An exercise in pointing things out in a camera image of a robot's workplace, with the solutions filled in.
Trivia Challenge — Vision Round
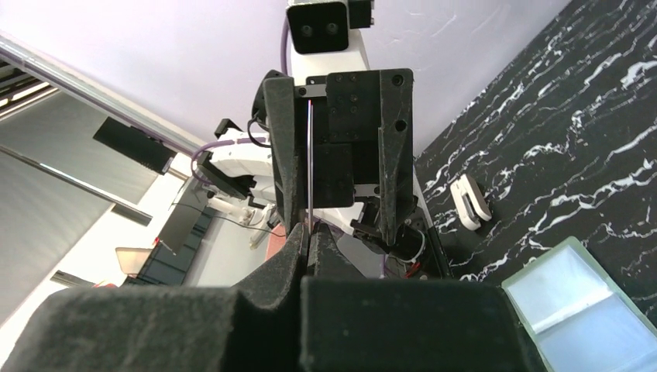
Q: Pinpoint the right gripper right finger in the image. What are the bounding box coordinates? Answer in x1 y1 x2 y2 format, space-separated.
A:
307 223 370 372

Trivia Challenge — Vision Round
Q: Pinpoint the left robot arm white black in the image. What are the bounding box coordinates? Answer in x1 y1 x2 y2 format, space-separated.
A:
197 68 430 263

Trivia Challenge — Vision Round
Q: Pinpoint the white stapler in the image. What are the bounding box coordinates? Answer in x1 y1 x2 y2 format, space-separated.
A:
449 174 492 231

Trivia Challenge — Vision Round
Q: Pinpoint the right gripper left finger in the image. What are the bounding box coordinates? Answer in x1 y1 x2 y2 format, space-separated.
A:
228 223 308 371

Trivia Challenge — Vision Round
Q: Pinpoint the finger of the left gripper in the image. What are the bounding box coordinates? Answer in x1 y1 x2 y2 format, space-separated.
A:
378 68 415 246
263 77 303 232

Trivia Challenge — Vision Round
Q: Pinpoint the green card holder wallet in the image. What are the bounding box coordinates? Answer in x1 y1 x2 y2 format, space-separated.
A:
501 236 656 371

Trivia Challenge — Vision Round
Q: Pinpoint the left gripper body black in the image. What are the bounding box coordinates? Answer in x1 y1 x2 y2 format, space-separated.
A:
251 67 417 212

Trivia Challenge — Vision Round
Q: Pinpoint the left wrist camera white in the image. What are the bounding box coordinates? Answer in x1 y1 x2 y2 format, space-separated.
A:
286 1 374 83

